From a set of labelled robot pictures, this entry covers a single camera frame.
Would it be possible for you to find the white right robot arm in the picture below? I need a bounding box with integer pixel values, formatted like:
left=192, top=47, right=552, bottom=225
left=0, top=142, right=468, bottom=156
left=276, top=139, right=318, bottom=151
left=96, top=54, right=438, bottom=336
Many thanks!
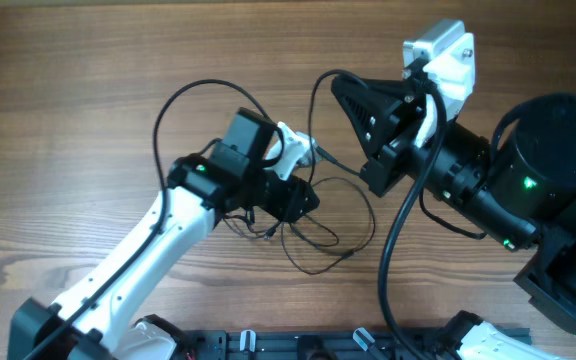
left=331, top=76, right=576, bottom=335

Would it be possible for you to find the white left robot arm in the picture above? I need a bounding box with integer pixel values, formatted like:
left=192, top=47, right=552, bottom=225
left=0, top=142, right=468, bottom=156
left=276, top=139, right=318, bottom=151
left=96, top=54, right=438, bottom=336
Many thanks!
left=7, top=108, right=319, bottom=359

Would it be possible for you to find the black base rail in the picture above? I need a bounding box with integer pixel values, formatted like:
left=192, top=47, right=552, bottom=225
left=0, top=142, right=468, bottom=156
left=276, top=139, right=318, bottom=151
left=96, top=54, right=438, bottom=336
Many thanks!
left=177, top=327, right=534, bottom=360

